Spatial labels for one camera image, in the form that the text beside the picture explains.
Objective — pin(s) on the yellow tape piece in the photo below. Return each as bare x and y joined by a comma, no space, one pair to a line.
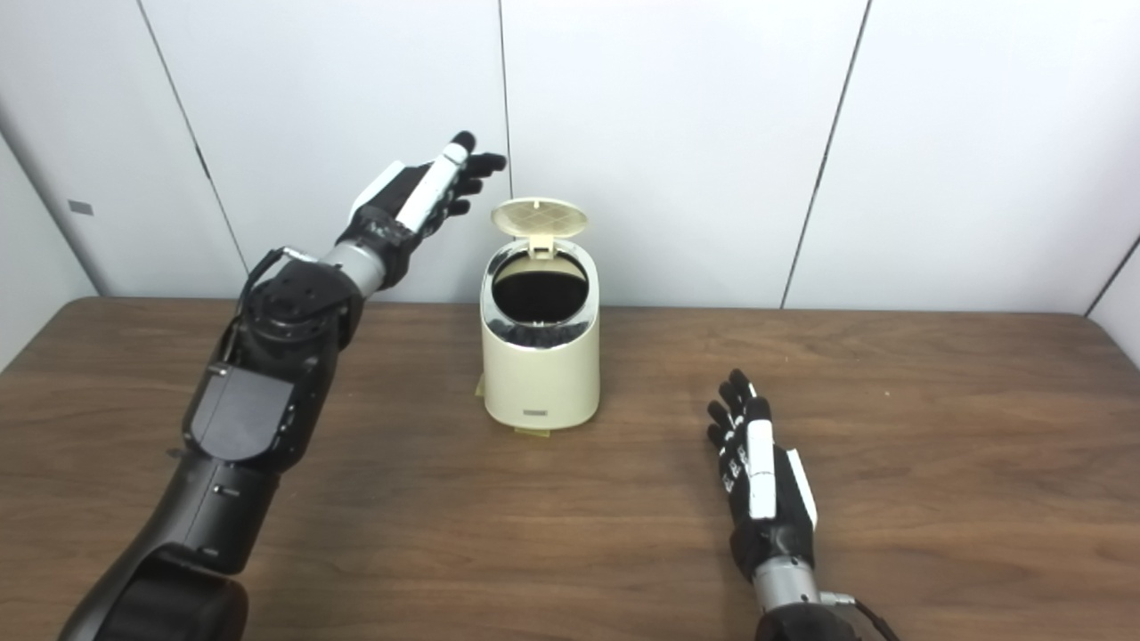
533,432

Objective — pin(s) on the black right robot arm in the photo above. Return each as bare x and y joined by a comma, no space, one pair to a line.
797,610

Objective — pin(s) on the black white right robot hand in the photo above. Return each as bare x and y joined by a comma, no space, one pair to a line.
766,499

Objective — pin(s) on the cream-colored desktop bin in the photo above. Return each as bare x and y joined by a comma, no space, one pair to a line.
539,374

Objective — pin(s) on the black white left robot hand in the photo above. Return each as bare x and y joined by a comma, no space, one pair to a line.
414,209

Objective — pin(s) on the round cream bin lid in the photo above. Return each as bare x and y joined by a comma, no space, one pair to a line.
540,219

